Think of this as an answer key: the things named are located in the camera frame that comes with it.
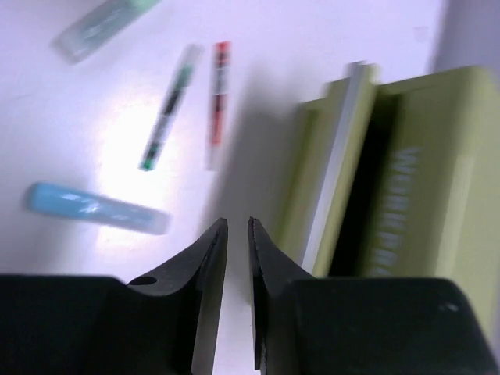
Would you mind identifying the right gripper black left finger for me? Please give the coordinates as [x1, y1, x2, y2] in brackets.
[1, 219, 228, 374]

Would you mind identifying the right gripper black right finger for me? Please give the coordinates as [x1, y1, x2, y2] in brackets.
[248, 218, 491, 374]

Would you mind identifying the blue highlighter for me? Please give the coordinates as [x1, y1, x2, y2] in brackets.
[26, 183, 170, 235]

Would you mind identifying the green metal drawer toolbox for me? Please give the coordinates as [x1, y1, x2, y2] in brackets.
[273, 65, 499, 339]

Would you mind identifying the green refill pen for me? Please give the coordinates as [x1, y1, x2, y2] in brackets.
[140, 45, 202, 171]

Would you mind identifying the red refill pen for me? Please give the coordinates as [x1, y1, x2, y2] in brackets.
[207, 41, 231, 170]

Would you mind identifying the green cap highlighter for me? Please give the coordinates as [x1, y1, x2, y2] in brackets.
[52, 0, 159, 63]

